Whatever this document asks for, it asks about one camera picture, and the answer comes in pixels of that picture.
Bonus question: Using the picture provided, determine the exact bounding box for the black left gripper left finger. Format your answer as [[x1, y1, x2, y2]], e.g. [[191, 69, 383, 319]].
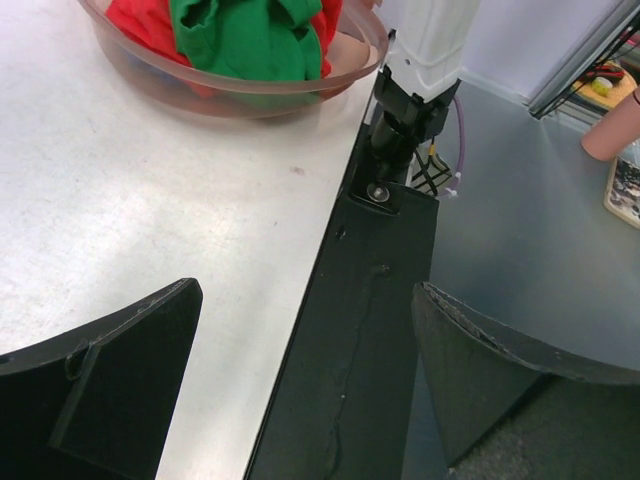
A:
[[1, 278, 203, 479]]

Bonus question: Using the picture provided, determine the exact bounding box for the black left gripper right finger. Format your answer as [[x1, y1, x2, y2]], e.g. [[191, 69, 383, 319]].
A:
[[412, 282, 639, 479]]

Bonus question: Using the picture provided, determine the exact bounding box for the red tank top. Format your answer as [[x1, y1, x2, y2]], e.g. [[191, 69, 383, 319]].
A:
[[104, 0, 346, 99]]

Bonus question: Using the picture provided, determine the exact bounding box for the green tank top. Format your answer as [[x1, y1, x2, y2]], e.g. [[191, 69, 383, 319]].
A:
[[167, 0, 331, 109]]

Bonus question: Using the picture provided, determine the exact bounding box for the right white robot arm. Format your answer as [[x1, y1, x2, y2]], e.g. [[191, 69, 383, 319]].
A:
[[369, 0, 480, 182]]

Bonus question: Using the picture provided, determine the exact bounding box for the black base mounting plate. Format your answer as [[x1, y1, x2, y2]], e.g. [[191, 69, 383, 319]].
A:
[[245, 104, 438, 479]]

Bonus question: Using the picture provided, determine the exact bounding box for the patterned flat board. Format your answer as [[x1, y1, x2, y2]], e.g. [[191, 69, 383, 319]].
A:
[[604, 141, 640, 229]]

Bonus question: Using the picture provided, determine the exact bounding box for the pink object beyond table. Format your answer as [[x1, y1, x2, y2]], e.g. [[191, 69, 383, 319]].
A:
[[581, 88, 640, 161]]

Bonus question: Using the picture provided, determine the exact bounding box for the pink translucent plastic basin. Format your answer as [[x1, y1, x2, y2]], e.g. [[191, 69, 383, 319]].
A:
[[80, 1, 388, 118]]

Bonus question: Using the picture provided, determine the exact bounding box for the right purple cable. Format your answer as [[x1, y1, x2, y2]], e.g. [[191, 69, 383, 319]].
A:
[[452, 94, 471, 176]]

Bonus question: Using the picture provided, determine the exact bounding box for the yellow item behind rail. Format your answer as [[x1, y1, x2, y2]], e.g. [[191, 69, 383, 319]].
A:
[[572, 63, 637, 110]]

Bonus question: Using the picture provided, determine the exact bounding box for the aluminium frame rail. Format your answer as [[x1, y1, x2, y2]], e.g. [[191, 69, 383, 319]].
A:
[[528, 1, 639, 119]]

